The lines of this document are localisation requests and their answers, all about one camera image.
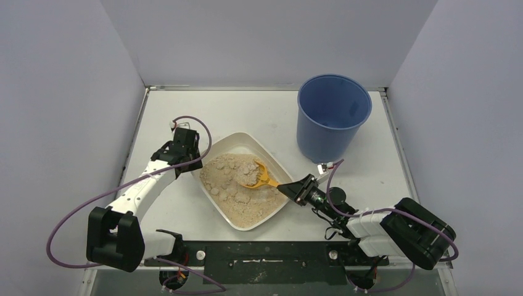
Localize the beige cat litter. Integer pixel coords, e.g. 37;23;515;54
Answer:
199;153;287;231

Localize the orange plastic litter scoop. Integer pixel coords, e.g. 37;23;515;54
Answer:
240;160;281;189

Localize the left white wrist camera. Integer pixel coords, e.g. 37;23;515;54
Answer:
169;120;191;133

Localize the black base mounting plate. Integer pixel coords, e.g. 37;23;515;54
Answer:
164;240;389;286

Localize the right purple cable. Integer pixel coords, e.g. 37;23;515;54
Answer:
325;159;459;263

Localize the blue plastic bucket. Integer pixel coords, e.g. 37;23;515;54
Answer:
296;74;373;163

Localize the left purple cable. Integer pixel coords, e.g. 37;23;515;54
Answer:
46;115;213;269

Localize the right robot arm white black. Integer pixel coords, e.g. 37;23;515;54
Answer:
276;175;456;270

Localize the white plastic litter tray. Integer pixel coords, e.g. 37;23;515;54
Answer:
192;132;292;231

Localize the purple cable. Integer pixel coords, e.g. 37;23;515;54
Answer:
46;115;213;269
325;159;459;263

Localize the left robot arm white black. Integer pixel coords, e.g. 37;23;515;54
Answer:
86;128;203;272

